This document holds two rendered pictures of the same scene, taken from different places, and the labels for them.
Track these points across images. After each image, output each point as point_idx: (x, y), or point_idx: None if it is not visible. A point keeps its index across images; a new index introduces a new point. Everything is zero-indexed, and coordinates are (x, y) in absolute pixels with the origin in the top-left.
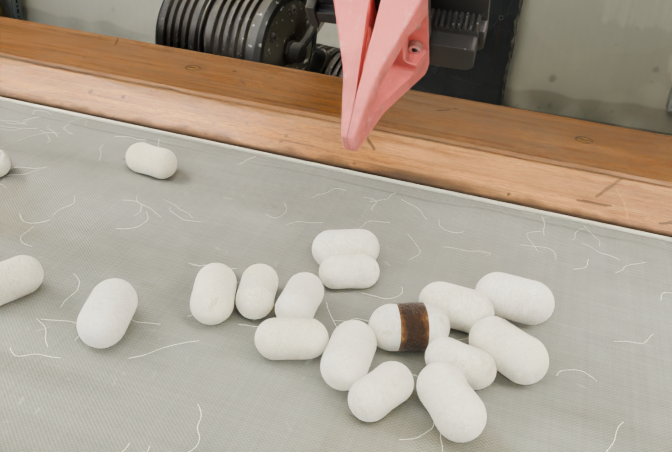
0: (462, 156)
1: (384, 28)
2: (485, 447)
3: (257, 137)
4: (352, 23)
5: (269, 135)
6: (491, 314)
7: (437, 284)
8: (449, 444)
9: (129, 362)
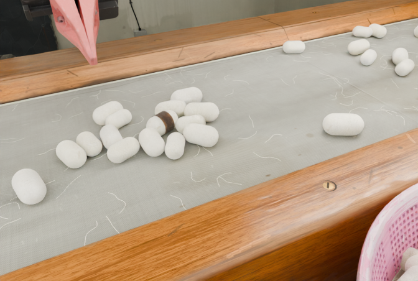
0: (119, 63)
1: (85, 2)
2: (220, 143)
3: (12, 95)
4: (68, 5)
5: (18, 91)
6: (186, 104)
7: (160, 104)
8: (209, 148)
9: (58, 199)
